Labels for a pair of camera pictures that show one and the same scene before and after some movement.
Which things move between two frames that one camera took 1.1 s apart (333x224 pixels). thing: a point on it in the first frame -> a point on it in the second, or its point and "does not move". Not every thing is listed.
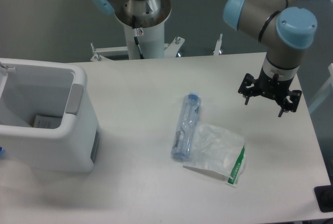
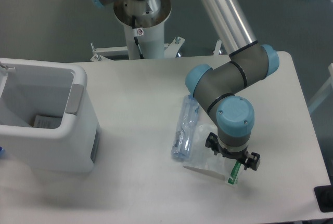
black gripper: [269, 86] -> [253, 162]
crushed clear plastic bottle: [182, 145] does not move
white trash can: [29, 88] does not move
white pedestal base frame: [171, 50] does not move
